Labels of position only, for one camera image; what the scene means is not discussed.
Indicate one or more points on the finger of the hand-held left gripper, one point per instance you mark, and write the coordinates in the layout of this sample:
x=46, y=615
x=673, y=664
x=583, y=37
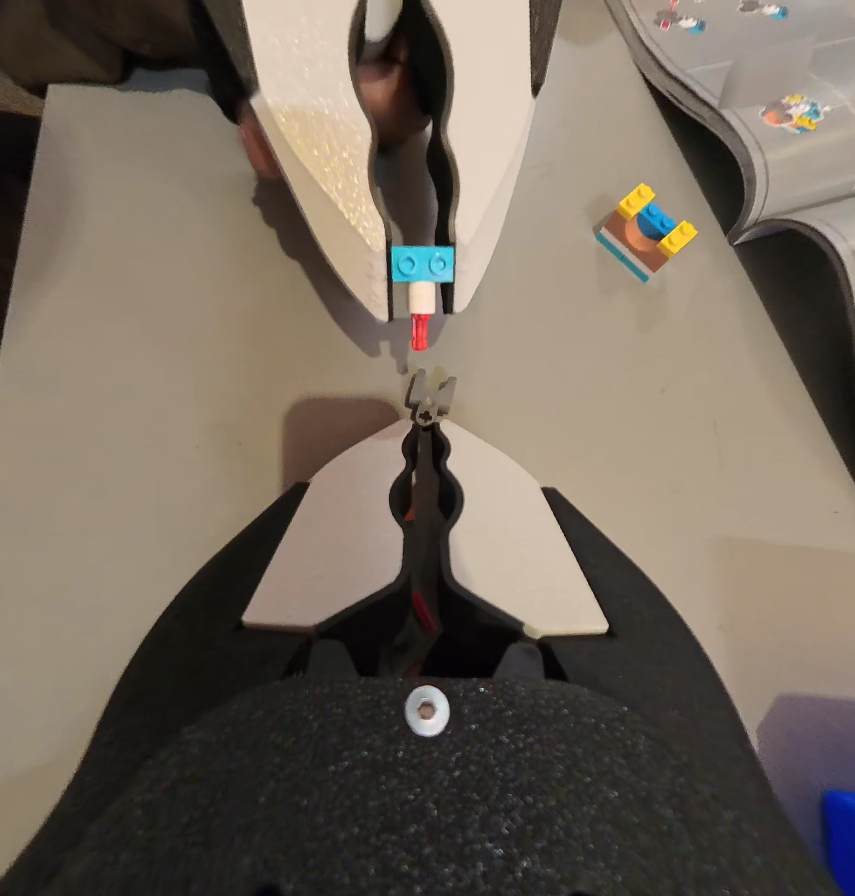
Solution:
x=308, y=140
x=490, y=140

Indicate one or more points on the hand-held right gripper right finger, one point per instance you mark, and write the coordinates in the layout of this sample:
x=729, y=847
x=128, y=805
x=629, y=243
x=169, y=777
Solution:
x=525, y=546

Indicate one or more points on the teal brick with red pin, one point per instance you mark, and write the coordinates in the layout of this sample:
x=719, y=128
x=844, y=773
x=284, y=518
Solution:
x=424, y=264

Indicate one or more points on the yellow blue brown brick assembly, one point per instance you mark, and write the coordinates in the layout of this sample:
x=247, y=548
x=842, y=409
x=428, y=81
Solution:
x=644, y=231

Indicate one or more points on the grey instruction booklet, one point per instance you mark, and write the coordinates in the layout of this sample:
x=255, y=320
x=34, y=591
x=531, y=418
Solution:
x=805, y=105

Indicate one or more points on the person's left hand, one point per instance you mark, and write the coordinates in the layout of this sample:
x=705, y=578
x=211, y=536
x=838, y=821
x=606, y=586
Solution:
x=259, y=147

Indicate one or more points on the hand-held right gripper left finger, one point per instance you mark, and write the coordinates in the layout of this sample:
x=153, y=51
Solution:
x=329, y=546

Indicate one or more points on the grey claw brick piece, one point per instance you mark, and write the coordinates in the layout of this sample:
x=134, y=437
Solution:
x=427, y=402

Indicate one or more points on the person's left forearm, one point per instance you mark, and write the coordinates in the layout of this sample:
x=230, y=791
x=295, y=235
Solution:
x=84, y=35

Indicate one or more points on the blue plastic bin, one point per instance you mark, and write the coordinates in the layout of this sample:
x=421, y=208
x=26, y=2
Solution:
x=850, y=840

